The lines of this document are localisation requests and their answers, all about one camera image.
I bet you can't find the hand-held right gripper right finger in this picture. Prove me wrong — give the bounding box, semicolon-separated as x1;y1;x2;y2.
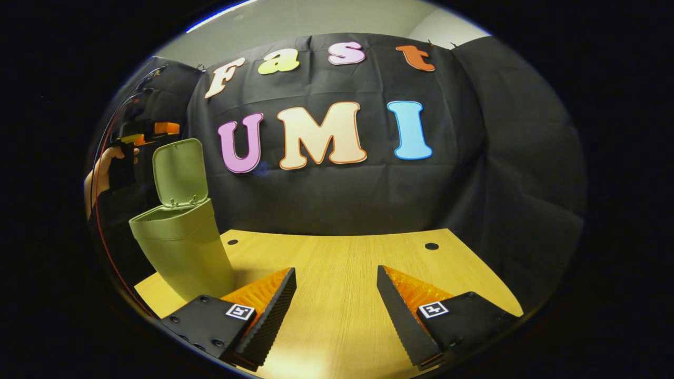
376;265;519;369

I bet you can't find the light green garbage bin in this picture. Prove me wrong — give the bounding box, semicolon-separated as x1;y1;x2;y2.
128;138;236;303

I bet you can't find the black backdrop cloth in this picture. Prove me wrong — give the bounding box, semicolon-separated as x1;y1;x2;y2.
90;33;588;316

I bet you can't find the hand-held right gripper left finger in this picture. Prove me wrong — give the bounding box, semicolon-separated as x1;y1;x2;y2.
160;267;297;372

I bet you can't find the thin red cable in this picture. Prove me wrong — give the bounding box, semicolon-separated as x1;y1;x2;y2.
91;118;156;319

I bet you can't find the wooden desktop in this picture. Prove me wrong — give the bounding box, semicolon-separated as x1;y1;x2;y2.
134;228;524;379

